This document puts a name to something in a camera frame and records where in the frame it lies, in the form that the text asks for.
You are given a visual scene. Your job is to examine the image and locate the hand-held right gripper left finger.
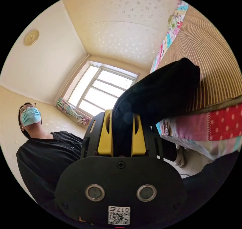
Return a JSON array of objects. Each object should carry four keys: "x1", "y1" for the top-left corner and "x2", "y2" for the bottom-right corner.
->
[{"x1": 97, "y1": 109, "x2": 114, "y2": 157}]

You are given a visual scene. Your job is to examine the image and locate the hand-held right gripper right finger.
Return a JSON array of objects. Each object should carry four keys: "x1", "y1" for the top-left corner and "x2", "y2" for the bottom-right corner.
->
[{"x1": 131, "y1": 114, "x2": 147, "y2": 157}]

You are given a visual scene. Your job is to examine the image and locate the black pants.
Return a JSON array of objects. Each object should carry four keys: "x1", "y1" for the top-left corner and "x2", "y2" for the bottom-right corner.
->
[{"x1": 112, "y1": 57, "x2": 201, "y2": 162}]

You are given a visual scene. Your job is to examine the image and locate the plaid curtain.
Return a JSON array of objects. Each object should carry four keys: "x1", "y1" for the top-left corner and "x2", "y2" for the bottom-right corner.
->
[{"x1": 56, "y1": 97, "x2": 89, "y2": 126}]

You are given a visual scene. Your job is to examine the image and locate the window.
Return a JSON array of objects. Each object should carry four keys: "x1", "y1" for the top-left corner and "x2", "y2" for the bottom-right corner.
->
[{"x1": 63, "y1": 61, "x2": 138, "y2": 118}]

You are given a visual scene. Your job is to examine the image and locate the person's body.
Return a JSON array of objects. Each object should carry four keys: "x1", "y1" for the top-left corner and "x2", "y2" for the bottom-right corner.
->
[{"x1": 16, "y1": 102, "x2": 239, "y2": 222}]

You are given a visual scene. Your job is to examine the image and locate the bed with woven mat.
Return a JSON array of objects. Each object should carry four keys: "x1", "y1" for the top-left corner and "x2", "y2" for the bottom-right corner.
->
[{"x1": 149, "y1": 0, "x2": 242, "y2": 161}]

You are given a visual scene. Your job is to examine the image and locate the round ceiling lamp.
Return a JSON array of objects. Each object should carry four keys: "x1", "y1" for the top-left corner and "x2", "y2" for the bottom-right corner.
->
[{"x1": 24, "y1": 29, "x2": 40, "y2": 46}]

